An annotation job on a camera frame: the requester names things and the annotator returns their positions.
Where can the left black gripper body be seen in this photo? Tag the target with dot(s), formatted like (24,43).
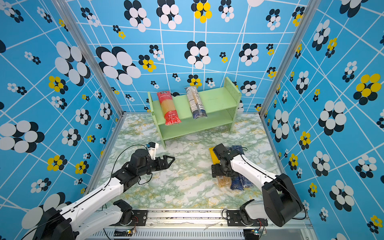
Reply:
(150,167)

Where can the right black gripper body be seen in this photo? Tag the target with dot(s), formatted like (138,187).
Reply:
(220,170)

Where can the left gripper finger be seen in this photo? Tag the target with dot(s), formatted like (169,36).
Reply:
(162,166)
(165,159)

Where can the yellow spaghetti package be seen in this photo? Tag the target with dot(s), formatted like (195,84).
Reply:
(222,180)

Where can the red spaghetti package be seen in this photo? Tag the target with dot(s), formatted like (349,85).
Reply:
(168,108)

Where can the clear blue-label spaghetti package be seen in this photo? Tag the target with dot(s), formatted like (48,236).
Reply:
(195,102)

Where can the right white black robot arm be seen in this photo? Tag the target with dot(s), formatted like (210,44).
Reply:
(281,202)

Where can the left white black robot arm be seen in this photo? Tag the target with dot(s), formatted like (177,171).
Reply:
(83,218)

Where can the dark blue Barilla spaghetti package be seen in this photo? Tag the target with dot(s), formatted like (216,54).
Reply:
(245,182)

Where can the green two-tier wooden shelf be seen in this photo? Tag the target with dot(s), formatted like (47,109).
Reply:
(221,105)

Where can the left green circuit board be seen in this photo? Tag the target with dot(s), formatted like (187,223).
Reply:
(124,233)

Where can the green circuit board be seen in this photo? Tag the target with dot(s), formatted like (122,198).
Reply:
(253,234)
(124,233)

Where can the right green circuit board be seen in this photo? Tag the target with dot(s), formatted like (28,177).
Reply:
(253,234)

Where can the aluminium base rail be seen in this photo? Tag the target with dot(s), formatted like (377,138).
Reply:
(205,224)

